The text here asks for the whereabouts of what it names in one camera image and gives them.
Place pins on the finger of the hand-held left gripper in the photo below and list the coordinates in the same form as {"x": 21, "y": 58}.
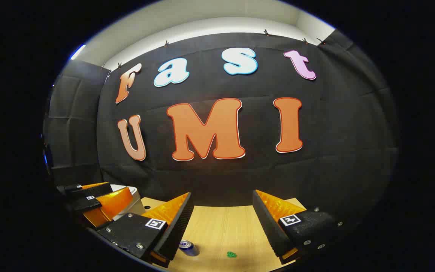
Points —
{"x": 89, "y": 190}
{"x": 85, "y": 204}

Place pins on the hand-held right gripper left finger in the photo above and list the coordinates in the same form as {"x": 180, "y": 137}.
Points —
{"x": 178, "y": 226}

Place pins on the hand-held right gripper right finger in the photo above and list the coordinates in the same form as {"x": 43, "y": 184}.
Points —
{"x": 268, "y": 226}

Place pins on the blue pop can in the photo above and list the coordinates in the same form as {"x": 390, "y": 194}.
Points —
{"x": 189, "y": 248}

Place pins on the green paper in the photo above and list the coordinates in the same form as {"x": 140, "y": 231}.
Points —
{"x": 231, "y": 254}

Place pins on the white desktop garbage bin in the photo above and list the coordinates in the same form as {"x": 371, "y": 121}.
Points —
{"x": 136, "y": 204}

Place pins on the wooden desktop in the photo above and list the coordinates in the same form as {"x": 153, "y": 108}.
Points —
{"x": 225, "y": 226}

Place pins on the black backdrop cloth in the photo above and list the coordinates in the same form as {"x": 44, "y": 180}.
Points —
{"x": 334, "y": 124}

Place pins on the white ceiling light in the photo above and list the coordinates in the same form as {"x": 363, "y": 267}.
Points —
{"x": 77, "y": 52}

